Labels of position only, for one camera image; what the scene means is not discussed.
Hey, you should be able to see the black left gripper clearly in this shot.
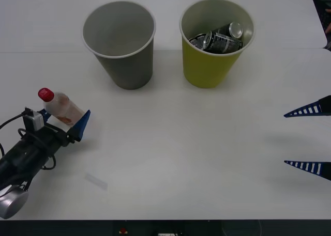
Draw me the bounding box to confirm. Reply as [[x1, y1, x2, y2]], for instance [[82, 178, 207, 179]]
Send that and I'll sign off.
[[20, 108, 92, 157]]

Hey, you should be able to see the grey plastic waste bin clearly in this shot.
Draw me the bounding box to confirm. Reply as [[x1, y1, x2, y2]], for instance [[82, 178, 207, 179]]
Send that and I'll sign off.
[[82, 1, 157, 90]]

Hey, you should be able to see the black drink can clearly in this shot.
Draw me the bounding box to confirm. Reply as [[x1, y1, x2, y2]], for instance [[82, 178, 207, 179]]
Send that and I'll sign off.
[[188, 33, 207, 51], [216, 21, 244, 39], [202, 30, 244, 54]]

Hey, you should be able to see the clear plastic bottle red cap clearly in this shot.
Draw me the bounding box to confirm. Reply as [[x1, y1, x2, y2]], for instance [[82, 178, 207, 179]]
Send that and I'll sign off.
[[38, 87, 85, 127]]

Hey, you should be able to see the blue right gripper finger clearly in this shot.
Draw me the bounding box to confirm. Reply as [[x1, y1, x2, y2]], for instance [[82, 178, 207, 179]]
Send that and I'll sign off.
[[283, 160, 331, 181], [283, 95, 331, 118]]

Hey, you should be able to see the yellow-green plastic waste bin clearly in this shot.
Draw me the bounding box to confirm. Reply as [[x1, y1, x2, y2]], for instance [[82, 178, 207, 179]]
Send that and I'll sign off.
[[179, 0, 255, 89]]

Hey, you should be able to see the black robot torso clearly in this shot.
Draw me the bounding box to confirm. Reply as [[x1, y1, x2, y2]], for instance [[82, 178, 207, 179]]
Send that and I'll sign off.
[[0, 219, 331, 236]]

